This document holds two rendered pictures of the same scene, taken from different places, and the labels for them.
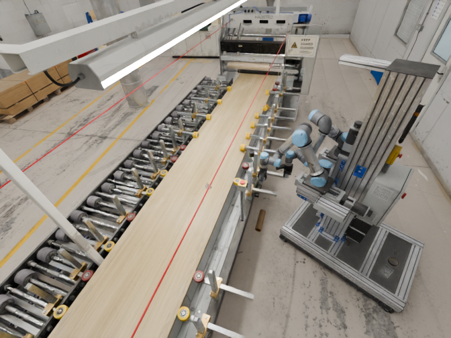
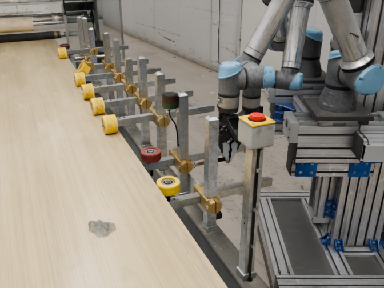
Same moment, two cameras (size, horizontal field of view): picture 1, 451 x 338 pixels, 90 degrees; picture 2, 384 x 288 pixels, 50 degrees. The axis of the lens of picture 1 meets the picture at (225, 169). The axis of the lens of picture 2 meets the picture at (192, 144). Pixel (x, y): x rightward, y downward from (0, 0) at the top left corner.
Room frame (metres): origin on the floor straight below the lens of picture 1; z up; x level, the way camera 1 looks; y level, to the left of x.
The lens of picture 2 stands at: (0.70, 0.68, 1.61)
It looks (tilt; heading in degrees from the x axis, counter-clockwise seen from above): 25 degrees down; 315
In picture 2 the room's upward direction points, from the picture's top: straight up
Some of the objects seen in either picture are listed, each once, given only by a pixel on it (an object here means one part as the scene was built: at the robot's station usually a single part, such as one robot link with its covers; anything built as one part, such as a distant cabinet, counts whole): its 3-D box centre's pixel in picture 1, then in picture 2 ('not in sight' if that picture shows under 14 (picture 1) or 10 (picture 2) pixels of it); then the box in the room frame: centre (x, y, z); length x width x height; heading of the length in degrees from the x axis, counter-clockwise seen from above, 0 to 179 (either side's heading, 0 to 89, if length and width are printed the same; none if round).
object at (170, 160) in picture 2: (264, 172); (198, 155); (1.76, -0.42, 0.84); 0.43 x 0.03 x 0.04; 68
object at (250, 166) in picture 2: (242, 204); (250, 214); (1.28, -0.13, 0.93); 0.05 x 0.05 x 0.45; 68
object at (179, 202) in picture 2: (256, 190); (219, 192); (1.54, -0.30, 0.81); 0.44 x 0.03 x 0.04; 68
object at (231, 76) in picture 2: (264, 158); (230, 79); (1.56, -0.36, 1.22); 0.09 x 0.08 x 0.11; 57
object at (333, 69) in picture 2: (323, 167); (343, 66); (1.40, -0.85, 1.21); 0.13 x 0.12 x 0.14; 147
